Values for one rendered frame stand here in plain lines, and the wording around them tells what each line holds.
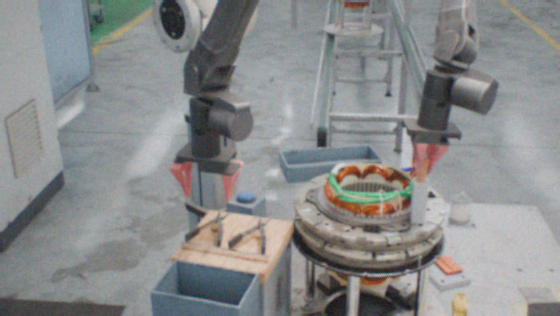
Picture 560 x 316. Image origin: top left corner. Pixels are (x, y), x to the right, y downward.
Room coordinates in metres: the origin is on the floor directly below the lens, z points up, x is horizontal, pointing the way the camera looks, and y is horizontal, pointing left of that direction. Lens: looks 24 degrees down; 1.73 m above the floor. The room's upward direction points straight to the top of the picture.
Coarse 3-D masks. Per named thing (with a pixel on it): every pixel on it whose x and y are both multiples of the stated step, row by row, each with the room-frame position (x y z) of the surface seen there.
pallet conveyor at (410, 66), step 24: (336, 0) 5.48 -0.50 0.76; (384, 0) 6.38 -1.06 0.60; (384, 24) 6.38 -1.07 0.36; (336, 48) 6.42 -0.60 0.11; (384, 48) 6.37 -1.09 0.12; (408, 48) 3.82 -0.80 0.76; (408, 72) 3.56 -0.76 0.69; (312, 120) 2.51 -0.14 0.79; (360, 120) 2.83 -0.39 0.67; (384, 120) 2.82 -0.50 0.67
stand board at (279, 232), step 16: (224, 224) 1.16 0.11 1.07; (240, 224) 1.16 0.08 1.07; (256, 224) 1.16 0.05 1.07; (272, 224) 1.16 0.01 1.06; (288, 224) 1.16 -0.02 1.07; (192, 240) 1.10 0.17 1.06; (208, 240) 1.10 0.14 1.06; (224, 240) 1.10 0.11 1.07; (256, 240) 1.09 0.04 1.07; (272, 240) 1.09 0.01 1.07; (176, 256) 1.04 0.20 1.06; (192, 256) 1.04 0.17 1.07; (208, 256) 1.04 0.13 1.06; (224, 256) 1.04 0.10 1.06; (272, 256) 1.04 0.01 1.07; (256, 272) 0.98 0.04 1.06
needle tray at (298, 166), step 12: (288, 156) 1.55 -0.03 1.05; (300, 156) 1.55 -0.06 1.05; (312, 156) 1.56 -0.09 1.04; (324, 156) 1.56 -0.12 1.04; (336, 156) 1.57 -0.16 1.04; (348, 156) 1.58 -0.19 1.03; (360, 156) 1.58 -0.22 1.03; (372, 156) 1.55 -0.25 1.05; (288, 168) 1.44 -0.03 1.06; (300, 168) 1.45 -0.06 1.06; (312, 168) 1.45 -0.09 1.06; (324, 168) 1.46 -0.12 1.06; (288, 180) 1.44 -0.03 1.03; (300, 180) 1.44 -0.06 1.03
